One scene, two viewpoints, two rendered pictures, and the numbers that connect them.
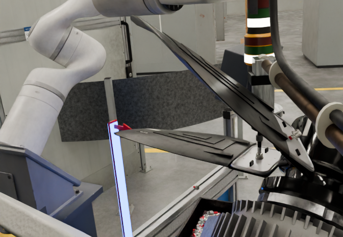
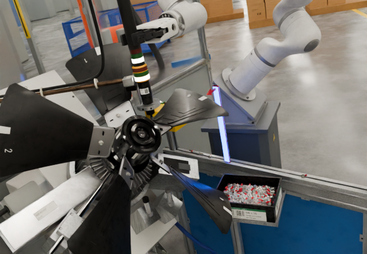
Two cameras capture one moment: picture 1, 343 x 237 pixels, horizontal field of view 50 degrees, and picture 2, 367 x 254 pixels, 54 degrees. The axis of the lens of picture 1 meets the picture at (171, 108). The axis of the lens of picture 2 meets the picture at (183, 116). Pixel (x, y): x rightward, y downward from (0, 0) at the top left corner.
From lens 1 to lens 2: 1.32 m
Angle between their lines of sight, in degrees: 86
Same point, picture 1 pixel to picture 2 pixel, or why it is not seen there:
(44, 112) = (248, 67)
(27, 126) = (238, 71)
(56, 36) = (277, 18)
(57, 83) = (262, 52)
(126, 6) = not seen: hidden behind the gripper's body
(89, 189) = (261, 126)
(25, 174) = not seen: hidden behind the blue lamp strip
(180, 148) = (166, 107)
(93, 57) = (292, 39)
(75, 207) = (240, 128)
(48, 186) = (228, 107)
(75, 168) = not seen: outside the picture
